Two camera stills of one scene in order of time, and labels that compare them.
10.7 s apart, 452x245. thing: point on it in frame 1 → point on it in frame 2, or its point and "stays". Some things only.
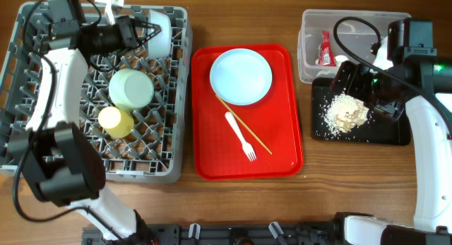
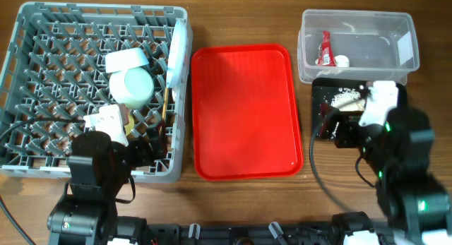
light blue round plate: x=240 y=76 → x=177 y=53
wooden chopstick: x=228 y=109 → x=164 y=114
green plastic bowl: x=130 y=88 stays
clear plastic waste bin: x=319 y=59 stays
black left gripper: x=128 y=27 → x=146 y=157
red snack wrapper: x=326 y=56 stays
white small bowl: x=159 y=44 → x=123 y=58
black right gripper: x=354 y=87 → x=348 y=121
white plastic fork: x=247 y=147 → x=174 y=94
